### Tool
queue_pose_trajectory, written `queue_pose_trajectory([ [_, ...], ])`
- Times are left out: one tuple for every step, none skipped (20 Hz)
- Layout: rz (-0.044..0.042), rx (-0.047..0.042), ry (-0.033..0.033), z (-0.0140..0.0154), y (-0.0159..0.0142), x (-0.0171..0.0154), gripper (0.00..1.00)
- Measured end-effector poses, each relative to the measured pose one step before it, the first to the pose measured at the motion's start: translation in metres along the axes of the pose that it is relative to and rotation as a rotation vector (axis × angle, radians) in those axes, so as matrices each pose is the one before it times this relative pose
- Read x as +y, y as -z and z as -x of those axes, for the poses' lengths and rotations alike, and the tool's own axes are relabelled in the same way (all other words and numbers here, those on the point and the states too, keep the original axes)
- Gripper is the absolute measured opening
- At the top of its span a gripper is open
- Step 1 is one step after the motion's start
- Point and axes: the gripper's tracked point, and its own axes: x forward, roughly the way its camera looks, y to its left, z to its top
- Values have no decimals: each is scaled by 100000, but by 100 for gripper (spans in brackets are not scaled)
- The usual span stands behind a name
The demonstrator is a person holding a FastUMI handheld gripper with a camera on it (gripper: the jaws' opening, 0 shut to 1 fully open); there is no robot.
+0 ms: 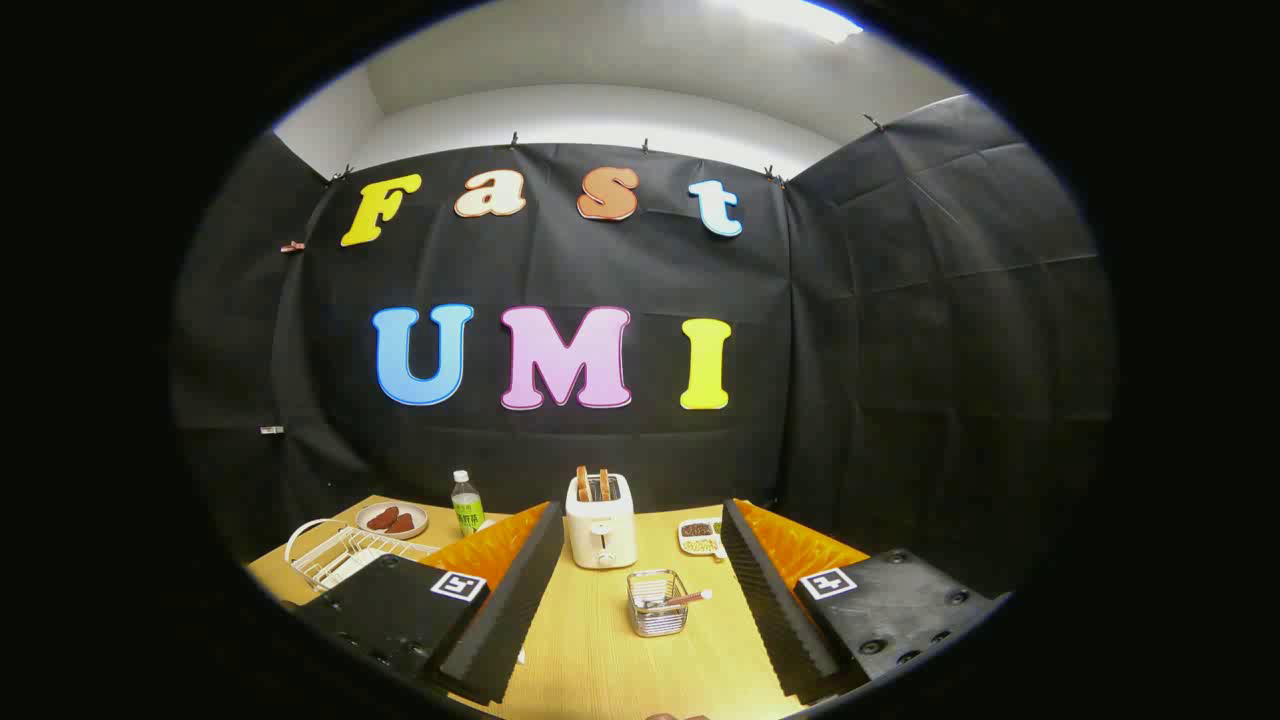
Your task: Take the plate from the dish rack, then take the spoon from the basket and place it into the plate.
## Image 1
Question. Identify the white toaster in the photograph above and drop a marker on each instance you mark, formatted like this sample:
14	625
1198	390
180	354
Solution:
600	535

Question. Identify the small grey dish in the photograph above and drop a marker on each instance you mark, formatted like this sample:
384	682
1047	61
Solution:
421	516

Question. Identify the black backdrop cloth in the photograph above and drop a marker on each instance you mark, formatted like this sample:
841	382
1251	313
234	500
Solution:
600	270

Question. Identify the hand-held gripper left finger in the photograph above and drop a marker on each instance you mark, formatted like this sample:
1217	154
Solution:
505	610

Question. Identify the toast bread slice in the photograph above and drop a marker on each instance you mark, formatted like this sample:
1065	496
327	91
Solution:
582	485
604	486

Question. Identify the pile of yellow beans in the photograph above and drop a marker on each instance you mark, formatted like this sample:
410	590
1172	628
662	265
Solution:
703	545

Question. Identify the pile of brown beans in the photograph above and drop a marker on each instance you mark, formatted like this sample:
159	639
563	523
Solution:
696	530

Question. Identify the white divided dish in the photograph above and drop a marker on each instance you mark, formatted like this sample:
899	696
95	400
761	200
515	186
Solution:
683	542

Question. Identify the red meat piece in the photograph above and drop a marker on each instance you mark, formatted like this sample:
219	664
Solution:
402	524
381	518

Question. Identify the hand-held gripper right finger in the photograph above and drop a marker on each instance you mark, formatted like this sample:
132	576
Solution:
775	610

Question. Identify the green label drink bottle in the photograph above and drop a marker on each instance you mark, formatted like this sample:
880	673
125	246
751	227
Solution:
467	512

